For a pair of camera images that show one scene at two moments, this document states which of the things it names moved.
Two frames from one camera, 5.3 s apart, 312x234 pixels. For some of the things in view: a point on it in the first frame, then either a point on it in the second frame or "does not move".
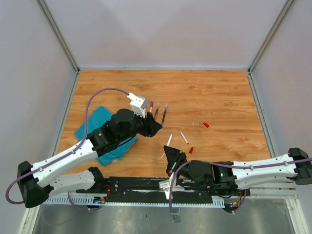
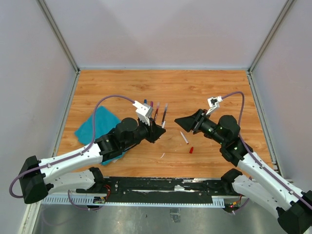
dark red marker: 157,110 does not move
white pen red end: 182,135 does not move
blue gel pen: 164,114 does not move
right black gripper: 174,156 to 187,123
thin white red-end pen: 169,139 to 164,124
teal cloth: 99,119 does not move
